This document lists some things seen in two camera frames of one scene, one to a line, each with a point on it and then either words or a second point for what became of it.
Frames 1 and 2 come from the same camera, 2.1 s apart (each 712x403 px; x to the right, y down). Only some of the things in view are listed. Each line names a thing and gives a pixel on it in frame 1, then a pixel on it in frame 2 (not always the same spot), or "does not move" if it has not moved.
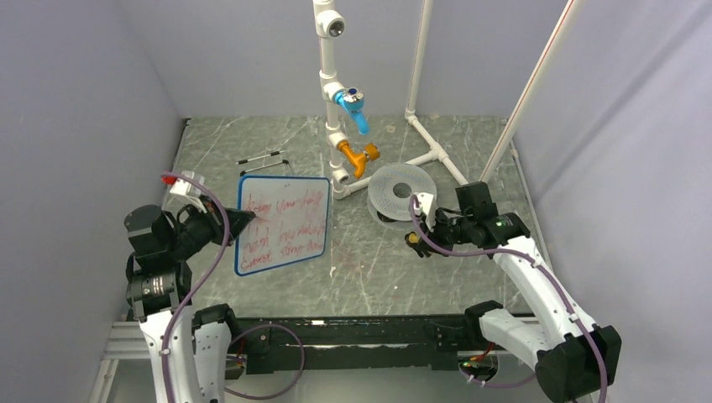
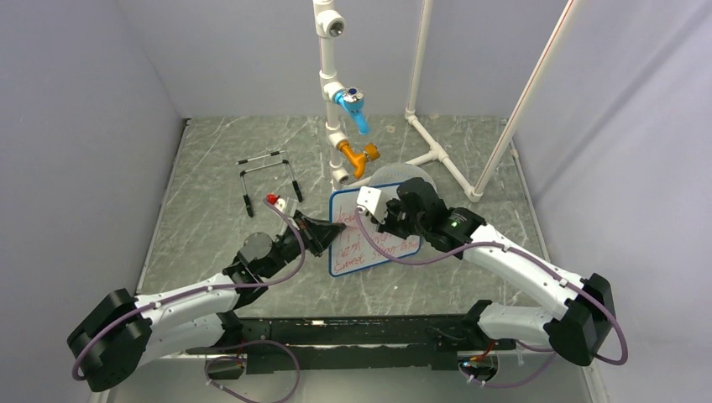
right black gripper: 440,216 → 386,227
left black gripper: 215,218 → 316,236
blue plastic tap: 353,98 does not move
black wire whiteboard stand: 272,154 does not move
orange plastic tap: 359,159 does not move
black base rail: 348,342 does not move
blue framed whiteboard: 290,223 → 349,252
